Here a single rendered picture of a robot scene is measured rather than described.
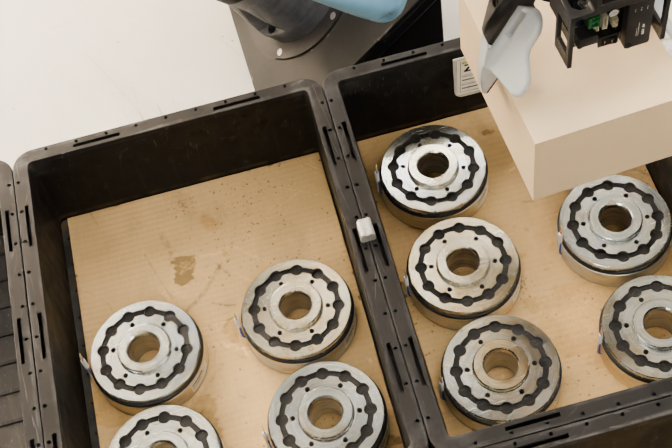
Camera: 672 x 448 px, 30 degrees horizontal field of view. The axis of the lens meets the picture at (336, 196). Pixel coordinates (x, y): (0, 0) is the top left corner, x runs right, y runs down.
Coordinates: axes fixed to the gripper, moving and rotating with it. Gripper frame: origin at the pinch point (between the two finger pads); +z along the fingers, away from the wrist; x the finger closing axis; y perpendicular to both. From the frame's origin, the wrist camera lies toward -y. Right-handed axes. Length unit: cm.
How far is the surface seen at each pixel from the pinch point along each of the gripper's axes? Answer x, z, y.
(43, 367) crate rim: -47, 17, 2
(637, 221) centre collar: 6.4, 23.0, 3.4
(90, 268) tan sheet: -43, 27, -12
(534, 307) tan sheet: -4.7, 26.7, 6.6
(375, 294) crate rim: -18.8, 16.7, 5.6
